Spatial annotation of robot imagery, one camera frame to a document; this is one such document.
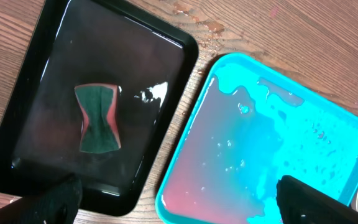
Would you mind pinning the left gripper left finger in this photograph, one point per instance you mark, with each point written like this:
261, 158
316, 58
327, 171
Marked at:
57, 204

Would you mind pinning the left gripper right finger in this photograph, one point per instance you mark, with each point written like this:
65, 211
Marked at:
299, 203

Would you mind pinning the green and red sponge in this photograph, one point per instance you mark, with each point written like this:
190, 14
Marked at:
98, 103

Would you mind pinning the teal plastic tray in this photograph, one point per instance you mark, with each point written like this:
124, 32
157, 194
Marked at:
251, 126

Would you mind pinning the black plastic tray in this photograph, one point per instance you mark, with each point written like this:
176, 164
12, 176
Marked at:
81, 42

